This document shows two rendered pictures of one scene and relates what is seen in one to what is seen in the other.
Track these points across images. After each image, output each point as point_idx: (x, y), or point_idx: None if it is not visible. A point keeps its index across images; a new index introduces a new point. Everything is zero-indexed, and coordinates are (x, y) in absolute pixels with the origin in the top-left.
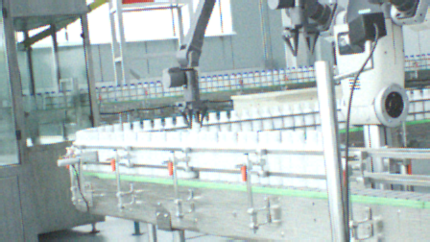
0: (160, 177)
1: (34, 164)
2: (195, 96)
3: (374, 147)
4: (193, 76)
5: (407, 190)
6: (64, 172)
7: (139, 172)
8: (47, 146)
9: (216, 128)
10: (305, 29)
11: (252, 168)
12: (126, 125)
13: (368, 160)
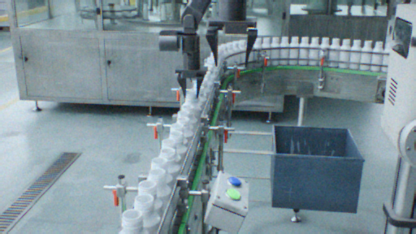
0: None
1: (335, 28)
2: (188, 65)
3: (400, 183)
4: (188, 43)
5: None
6: (357, 36)
7: None
8: (348, 17)
9: (378, 57)
10: (228, 30)
11: (123, 196)
12: (293, 39)
13: (392, 192)
